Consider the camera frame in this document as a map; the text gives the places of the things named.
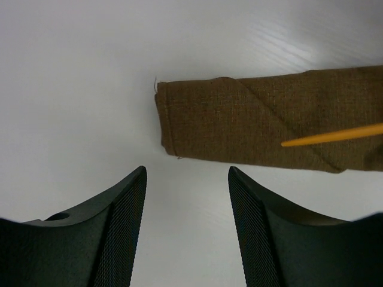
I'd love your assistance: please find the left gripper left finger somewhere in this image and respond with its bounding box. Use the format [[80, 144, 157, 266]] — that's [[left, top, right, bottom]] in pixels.
[[1, 166, 147, 286]]

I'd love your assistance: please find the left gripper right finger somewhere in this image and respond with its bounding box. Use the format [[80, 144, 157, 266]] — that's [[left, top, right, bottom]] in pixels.
[[228, 167, 382, 286]]

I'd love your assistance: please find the brown cloth napkin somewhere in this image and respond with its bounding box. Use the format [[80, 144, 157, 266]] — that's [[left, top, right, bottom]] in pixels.
[[155, 66, 382, 173]]

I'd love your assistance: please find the orange plastic fork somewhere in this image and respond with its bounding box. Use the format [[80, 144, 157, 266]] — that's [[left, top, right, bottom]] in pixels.
[[281, 123, 382, 147]]

